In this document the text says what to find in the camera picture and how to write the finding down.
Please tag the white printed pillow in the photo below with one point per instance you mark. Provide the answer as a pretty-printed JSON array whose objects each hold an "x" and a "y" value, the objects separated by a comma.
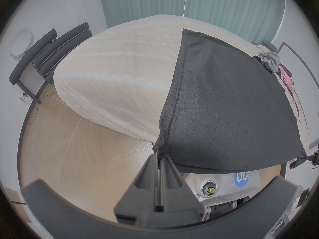
[{"x": 261, "y": 50}]

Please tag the black T-shirt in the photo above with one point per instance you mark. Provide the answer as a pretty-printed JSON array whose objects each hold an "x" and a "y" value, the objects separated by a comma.
[{"x": 224, "y": 108}]

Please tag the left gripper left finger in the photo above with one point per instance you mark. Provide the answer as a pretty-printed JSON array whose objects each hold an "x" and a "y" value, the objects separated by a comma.
[{"x": 142, "y": 195}]

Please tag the black chest of drawers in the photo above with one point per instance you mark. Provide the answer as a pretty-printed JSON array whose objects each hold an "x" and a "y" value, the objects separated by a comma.
[{"x": 49, "y": 53}]

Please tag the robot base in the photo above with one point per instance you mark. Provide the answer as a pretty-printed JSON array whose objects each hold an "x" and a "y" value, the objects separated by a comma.
[{"x": 224, "y": 180}]

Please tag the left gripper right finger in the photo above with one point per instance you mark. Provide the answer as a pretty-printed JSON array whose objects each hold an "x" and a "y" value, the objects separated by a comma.
[{"x": 177, "y": 195}]

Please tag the bed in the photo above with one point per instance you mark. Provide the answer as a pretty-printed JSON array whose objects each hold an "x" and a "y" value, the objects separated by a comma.
[{"x": 112, "y": 71}]

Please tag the blue-green curtain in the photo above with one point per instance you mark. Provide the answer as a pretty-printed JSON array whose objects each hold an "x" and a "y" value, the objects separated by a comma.
[
  {"x": 236, "y": 6},
  {"x": 144, "y": 1}
]

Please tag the pile of clothes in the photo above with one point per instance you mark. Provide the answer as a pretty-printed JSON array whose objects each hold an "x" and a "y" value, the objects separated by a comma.
[{"x": 285, "y": 75}]

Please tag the grey bedside table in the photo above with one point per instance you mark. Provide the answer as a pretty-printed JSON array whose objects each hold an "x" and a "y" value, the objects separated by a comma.
[{"x": 270, "y": 46}]

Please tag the round white lamp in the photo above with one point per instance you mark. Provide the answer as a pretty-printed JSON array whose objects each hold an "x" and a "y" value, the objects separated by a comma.
[{"x": 21, "y": 42}]

